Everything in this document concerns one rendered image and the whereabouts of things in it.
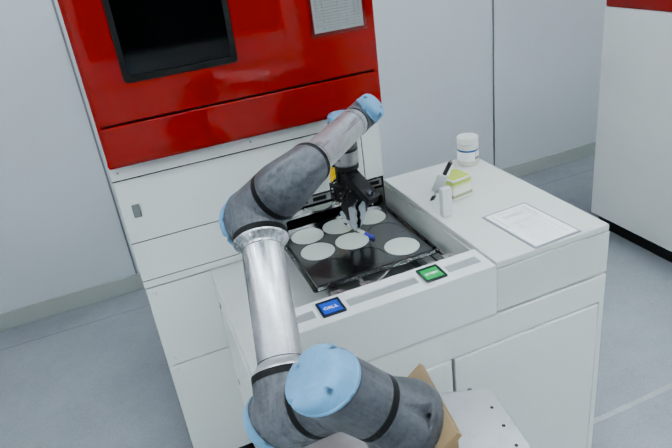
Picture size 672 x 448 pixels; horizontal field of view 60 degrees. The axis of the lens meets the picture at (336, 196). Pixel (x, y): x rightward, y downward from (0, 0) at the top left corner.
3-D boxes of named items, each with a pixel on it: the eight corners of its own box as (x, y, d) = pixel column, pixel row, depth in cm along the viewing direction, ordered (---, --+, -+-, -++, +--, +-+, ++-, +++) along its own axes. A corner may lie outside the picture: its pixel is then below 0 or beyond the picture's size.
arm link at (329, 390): (394, 428, 90) (327, 395, 84) (337, 451, 98) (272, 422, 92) (394, 358, 99) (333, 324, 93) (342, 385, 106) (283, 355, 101)
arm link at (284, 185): (277, 151, 109) (365, 81, 149) (244, 182, 115) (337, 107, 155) (318, 197, 110) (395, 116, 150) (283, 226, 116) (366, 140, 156)
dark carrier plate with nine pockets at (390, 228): (280, 234, 182) (279, 233, 182) (379, 205, 192) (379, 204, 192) (317, 288, 152) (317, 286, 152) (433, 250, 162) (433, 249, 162)
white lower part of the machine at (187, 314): (176, 364, 271) (129, 206, 237) (339, 308, 295) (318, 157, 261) (202, 481, 210) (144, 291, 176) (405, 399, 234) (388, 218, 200)
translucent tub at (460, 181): (437, 194, 178) (436, 174, 175) (456, 187, 181) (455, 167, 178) (453, 202, 172) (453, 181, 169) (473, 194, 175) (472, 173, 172)
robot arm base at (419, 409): (457, 420, 94) (414, 397, 90) (401, 490, 96) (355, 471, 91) (419, 365, 108) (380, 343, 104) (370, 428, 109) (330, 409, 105)
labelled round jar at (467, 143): (453, 161, 200) (452, 135, 196) (471, 157, 202) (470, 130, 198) (464, 168, 194) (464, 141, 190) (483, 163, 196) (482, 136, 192)
